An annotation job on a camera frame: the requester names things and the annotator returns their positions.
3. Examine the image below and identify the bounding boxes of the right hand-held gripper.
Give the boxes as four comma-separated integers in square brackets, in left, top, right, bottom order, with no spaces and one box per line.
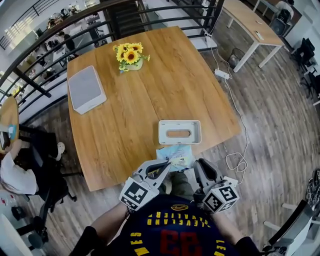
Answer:
[193,158,240,214]

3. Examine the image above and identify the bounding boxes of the person's right forearm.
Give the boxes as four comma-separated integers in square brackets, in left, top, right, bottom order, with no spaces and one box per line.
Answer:
[212,212,251,245]

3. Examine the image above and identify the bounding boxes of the person's navy jersey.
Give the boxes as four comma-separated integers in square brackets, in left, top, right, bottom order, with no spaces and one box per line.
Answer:
[107,194,241,256]

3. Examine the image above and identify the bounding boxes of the soft blue tissue pack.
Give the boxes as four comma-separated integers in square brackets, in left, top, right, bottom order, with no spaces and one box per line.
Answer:
[156,144,196,173]

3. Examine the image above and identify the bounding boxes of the short white power cable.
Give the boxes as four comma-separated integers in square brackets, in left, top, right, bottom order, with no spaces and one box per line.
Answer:
[208,34,232,73]

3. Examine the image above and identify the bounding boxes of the black metal railing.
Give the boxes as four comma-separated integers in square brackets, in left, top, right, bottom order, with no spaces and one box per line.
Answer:
[0,0,226,124]

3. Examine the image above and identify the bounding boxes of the dark tablet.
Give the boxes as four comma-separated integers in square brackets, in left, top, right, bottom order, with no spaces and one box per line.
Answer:
[0,131,11,150]

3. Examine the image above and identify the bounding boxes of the sunflowers in cream pot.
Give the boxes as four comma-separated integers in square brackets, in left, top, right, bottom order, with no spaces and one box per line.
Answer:
[112,42,151,73]

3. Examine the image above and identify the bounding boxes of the black wire waste bin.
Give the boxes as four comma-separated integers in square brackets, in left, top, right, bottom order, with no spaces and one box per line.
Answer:
[228,47,246,70]

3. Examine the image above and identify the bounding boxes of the white grey speaker box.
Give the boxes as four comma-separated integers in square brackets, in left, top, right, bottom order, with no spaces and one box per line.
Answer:
[67,65,108,115]

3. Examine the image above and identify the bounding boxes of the black patterned bag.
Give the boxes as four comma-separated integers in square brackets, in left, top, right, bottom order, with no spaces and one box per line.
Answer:
[306,168,320,209]

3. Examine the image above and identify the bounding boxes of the white power strip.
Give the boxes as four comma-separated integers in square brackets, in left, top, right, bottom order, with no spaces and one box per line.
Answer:
[214,68,230,80]

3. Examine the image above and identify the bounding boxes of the person's left forearm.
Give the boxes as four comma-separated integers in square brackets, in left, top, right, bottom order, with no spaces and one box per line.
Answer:
[89,202,130,241]

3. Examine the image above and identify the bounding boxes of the round wooden table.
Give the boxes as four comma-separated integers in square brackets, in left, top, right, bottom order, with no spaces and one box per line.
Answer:
[0,96,20,155]

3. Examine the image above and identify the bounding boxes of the long white power cable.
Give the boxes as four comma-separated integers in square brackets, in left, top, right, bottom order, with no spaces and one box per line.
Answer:
[223,74,250,186]

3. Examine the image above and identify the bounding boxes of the black office chair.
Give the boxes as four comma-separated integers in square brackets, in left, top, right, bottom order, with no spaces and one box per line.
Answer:
[292,37,317,73]
[17,124,79,241]
[301,71,320,99]

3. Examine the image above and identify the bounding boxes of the wooden table with white legs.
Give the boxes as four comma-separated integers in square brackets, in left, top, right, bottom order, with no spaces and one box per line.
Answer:
[222,0,286,73]

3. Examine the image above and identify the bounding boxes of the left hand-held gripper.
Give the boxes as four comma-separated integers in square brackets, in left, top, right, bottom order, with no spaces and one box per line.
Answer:
[118,159,173,212]

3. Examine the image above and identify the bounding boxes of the person's leg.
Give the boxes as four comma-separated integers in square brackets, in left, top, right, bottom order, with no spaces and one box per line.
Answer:
[169,172,195,201]

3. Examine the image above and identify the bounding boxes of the white tissue box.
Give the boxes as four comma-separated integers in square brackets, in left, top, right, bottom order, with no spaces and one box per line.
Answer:
[158,119,202,145]

